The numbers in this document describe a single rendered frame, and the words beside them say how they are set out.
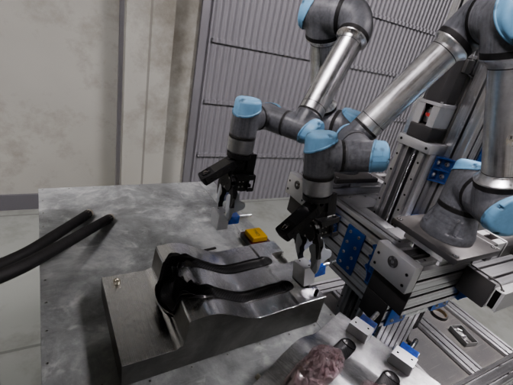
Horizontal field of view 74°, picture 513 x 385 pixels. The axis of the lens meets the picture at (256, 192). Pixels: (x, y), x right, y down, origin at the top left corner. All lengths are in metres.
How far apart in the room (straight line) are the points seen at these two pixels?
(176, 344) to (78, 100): 2.16
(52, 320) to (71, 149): 1.99
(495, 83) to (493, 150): 0.14
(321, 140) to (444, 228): 0.49
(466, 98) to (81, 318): 1.26
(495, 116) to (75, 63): 2.36
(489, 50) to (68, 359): 1.05
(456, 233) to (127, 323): 0.88
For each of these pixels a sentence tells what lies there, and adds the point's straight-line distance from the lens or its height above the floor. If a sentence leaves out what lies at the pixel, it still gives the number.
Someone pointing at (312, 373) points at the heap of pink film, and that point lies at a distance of 0.74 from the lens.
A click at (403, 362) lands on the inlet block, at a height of 0.88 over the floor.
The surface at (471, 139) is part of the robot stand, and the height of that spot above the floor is 1.30.
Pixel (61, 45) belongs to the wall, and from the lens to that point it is 2.65.
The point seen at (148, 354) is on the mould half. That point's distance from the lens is 0.77.
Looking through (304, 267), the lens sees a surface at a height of 0.95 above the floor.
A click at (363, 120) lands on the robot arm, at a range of 0.93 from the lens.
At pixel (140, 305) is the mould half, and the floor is 0.86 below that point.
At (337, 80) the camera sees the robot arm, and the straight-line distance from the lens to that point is 1.03.
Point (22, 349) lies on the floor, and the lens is 1.98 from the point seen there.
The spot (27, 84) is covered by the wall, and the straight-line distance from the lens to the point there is 2.70.
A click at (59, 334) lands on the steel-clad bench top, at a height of 0.80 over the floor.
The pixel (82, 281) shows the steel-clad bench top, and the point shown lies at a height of 0.80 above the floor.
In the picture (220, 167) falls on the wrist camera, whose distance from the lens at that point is 0.96.
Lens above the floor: 1.46
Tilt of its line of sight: 24 degrees down
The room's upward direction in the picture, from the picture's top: 12 degrees clockwise
